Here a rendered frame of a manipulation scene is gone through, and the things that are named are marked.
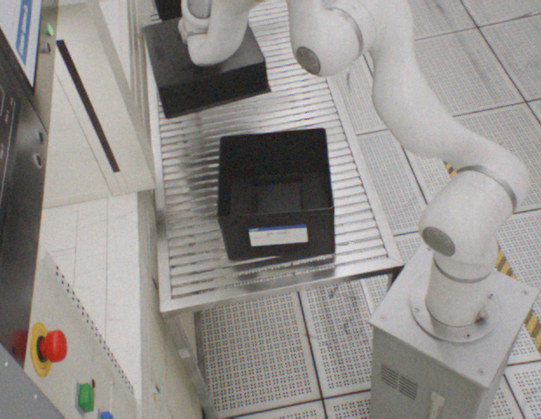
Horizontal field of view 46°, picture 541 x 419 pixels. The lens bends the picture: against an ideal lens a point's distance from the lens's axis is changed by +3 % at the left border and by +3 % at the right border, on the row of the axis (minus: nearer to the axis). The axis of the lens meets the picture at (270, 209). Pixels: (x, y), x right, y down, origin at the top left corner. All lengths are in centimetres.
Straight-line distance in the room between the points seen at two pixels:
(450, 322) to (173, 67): 92
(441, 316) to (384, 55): 60
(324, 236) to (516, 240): 124
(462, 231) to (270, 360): 130
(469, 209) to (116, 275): 80
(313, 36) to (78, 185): 80
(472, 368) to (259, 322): 109
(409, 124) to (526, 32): 249
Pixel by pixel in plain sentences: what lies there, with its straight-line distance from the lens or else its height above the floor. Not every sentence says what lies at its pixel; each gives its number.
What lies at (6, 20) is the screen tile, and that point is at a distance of 101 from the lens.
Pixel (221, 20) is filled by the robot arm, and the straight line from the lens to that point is 136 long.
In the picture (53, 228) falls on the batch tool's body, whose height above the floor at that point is 87.
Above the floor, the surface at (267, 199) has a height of 77.
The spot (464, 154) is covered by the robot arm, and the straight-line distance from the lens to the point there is 120.
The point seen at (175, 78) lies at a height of 105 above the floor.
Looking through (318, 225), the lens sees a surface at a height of 87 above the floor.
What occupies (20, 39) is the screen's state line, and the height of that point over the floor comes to 152.
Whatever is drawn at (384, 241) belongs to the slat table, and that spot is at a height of 76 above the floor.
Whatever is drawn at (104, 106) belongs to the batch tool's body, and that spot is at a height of 116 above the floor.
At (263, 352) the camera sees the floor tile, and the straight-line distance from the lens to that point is 231.
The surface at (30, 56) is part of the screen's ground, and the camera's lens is 106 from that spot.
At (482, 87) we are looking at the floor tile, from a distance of 323.
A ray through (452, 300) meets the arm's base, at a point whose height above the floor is 87.
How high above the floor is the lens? 204
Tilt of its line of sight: 50 degrees down
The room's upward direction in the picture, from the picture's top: 9 degrees counter-clockwise
